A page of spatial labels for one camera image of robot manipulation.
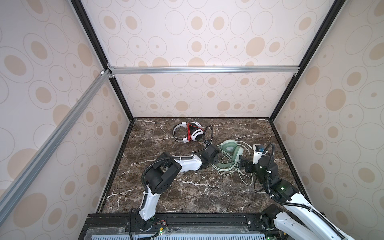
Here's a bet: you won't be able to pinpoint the pale green headphone cable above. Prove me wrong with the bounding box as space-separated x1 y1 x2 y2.
211 137 256 187

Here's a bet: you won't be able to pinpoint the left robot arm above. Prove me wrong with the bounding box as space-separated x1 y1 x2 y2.
129 122 220 232

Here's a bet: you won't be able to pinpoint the horizontal aluminium frame bar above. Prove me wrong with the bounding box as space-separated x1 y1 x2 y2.
110 66 300 75

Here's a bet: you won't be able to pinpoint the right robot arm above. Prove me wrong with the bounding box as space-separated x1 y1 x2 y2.
240 155 353 240

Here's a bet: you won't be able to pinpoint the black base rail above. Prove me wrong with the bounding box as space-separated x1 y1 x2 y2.
79 213 318 240

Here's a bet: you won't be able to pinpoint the red headphone cable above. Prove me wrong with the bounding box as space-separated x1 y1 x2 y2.
185 121 199 142

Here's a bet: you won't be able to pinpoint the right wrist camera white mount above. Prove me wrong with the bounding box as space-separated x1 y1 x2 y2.
253 144 265 165

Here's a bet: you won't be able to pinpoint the white black headphones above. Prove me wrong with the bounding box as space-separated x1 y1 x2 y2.
172 122 204 143

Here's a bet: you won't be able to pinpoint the green headphones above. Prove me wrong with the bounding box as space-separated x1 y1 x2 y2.
213 140 244 172

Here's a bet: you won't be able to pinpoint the left diagonal aluminium frame bar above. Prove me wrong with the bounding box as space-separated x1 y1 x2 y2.
1 69 112 225

